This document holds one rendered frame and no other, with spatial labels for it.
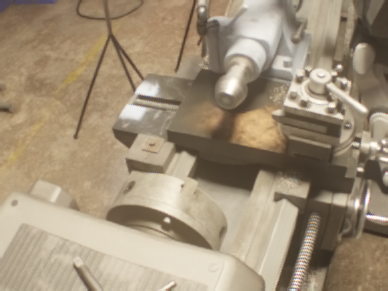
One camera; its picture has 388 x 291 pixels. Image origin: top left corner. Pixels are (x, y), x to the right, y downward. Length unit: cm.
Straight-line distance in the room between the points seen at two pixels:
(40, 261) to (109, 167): 197
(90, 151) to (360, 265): 164
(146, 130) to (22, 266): 92
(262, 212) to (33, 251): 79
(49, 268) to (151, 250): 17
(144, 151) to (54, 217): 75
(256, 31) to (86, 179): 152
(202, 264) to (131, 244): 12
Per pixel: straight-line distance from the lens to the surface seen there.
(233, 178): 163
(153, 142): 152
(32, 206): 85
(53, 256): 78
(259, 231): 136
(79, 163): 279
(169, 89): 173
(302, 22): 175
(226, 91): 131
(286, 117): 129
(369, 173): 244
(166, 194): 96
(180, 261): 73
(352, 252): 235
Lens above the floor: 196
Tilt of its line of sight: 46 degrees down
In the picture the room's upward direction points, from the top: 6 degrees counter-clockwise
